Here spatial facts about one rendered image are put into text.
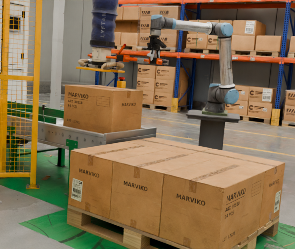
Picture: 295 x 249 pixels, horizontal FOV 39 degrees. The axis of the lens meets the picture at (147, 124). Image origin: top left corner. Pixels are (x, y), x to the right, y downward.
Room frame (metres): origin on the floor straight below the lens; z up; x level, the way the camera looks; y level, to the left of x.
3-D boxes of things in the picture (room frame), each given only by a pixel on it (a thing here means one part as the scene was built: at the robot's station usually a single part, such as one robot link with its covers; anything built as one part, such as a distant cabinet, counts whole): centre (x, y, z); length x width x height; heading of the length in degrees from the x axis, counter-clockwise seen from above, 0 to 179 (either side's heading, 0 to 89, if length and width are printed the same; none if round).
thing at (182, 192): (2.95, -0.25, 0.34); 1.20 x 1.00 x 0.40; 54
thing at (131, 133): (3.60, 0.13, 0.58); 0.70 x 0.03 x 0.06; 144
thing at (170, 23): (3.59, -0.11, 1.53); 0.12 x 0.12 x 0.09; 28
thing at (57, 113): (4.71, 1.20, 0.60); 1.60 x 0.10 x 0.09; 54
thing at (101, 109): (3.82, 0.42, 0.75); 0.60 x 0.40 x 0.40; 53
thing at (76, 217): (2.95, -0.25, 0.07); 1.20 x 1.00 x 0.14; 54
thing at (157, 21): (3.52, -0.02, 1.53); 0.10 x 0.09 x 0.12; 118
